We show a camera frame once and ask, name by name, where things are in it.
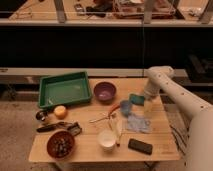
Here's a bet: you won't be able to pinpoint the black stapler tool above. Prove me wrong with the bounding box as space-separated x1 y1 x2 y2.
36 122 82 136

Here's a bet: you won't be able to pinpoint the brown bowl with items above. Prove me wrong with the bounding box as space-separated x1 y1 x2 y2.
47 131 75 159

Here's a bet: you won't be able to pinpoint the small blue cup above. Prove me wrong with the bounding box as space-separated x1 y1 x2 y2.
120 100 132 117

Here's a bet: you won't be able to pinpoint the red handled tool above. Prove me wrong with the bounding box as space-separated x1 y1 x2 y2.
89 104 120 123

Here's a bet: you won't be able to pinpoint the teal green sponge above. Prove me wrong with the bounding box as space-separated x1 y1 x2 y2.
129 94 145 106

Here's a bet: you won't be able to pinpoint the small metal cup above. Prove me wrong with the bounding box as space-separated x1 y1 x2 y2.
36 110 47 121

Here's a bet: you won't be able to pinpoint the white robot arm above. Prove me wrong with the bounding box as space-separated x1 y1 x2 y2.
143 66 213 171

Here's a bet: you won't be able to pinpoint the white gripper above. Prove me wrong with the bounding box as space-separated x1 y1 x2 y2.
143 81 160 113

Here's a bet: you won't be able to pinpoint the green plastic tray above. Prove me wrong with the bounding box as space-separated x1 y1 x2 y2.
38 71 92 109

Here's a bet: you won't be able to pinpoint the blue crumpled cloth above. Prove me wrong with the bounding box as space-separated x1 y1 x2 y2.
126 115 151 133

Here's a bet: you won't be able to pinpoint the black smartphone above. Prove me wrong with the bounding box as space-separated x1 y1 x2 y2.
128 139 153 155

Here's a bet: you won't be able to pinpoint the purple bowl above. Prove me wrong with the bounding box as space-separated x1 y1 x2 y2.
94 82 117 102

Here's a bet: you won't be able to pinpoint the black floor cables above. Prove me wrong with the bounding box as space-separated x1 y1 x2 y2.
169 124 192 158

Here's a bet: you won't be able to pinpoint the white cup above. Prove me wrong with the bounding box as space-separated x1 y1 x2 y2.
98 130 116 150

